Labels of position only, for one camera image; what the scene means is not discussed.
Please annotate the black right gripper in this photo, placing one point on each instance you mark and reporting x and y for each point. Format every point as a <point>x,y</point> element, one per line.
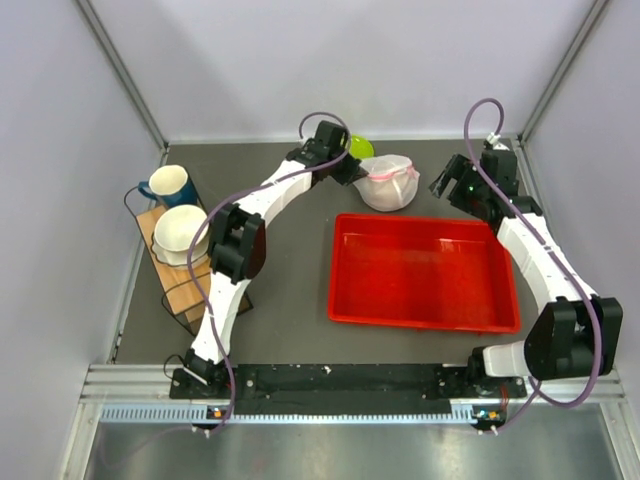
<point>454,170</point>

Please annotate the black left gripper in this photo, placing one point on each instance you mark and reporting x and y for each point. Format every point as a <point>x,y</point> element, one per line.
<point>350,172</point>

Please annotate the white mesh laundry bag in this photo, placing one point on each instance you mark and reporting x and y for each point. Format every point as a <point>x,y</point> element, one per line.
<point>390,184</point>

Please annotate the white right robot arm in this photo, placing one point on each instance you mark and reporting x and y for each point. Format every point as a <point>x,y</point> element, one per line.
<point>577,330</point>

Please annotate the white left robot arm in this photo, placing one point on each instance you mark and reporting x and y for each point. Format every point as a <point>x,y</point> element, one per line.
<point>237,240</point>

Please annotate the green plastic bowl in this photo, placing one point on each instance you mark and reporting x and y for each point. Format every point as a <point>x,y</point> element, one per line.
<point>361,148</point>

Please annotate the red plastic tray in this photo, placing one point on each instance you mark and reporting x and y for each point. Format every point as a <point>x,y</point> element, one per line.
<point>421,273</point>

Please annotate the blue mug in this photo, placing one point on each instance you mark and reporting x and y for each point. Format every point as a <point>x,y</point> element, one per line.
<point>171,186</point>

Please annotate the white ceramic bowl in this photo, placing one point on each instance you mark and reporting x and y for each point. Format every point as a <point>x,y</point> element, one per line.
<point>176,228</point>

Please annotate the wooden wire rack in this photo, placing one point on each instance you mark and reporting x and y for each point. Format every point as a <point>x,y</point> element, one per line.
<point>180,299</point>

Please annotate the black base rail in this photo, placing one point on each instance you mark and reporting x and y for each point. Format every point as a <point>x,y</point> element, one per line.
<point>362,389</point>

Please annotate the aluminium frame rail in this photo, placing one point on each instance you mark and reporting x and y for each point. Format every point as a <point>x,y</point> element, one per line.
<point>167,395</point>

